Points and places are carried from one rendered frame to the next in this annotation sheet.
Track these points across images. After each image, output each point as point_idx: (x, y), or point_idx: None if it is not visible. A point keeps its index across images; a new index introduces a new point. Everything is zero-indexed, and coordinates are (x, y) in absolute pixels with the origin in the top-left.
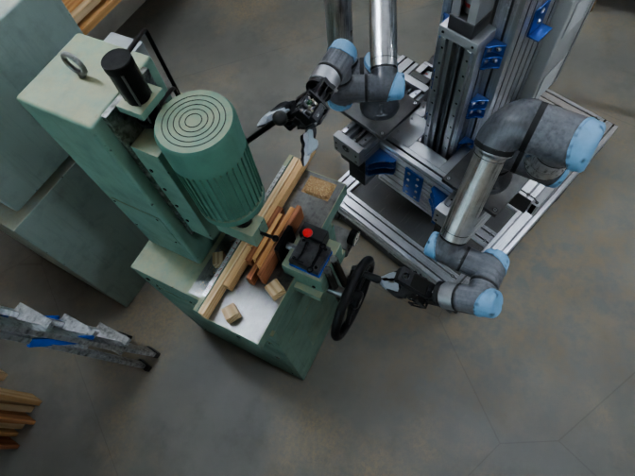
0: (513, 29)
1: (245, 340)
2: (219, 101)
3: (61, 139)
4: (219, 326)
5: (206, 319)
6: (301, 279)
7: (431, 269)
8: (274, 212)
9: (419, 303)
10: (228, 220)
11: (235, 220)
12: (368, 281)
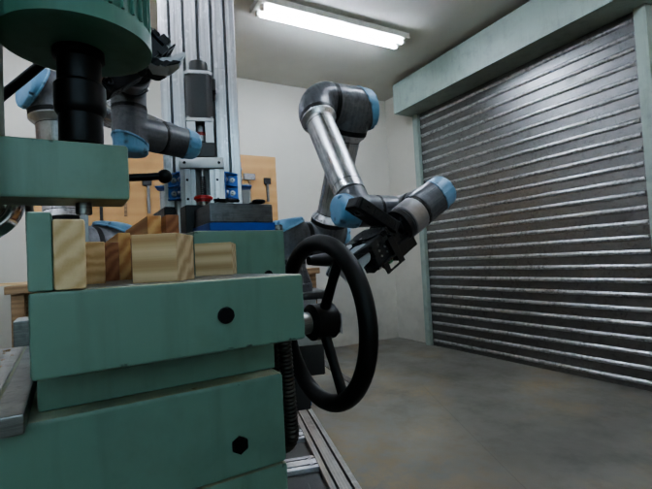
0: (238, 158)
1: (249, 324)
2: None
3: None
4: (145, 299)
5: (70, 308)
6: (242, 261)
7: None
8: None
9: (395, 248)
10: (123, 0)
11: (135, 14)
12: (301, 355)
